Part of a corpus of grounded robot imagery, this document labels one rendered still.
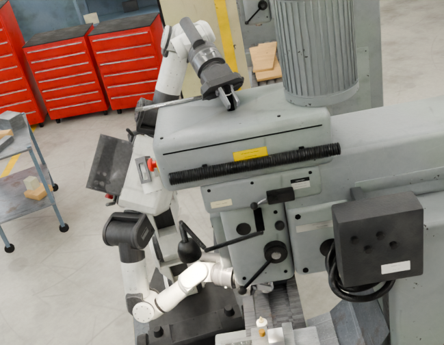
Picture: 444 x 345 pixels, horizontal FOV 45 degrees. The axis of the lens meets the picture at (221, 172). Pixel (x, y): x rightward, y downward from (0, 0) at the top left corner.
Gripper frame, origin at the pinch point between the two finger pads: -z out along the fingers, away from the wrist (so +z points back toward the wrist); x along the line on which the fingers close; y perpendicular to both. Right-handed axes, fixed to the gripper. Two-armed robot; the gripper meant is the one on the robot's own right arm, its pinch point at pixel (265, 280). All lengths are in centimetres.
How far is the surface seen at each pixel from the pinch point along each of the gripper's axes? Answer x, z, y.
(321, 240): -3.0, -21.7, -23.7
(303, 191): -4.3, -18.5, -42.0
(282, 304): 18.6, 3.4, 31.5
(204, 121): -8, 6, -65
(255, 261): -9.7, -2.6, -18.1
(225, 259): -6.5, 9.6, -14.0
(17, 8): 653, 727, 73
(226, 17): 157, 71, -42
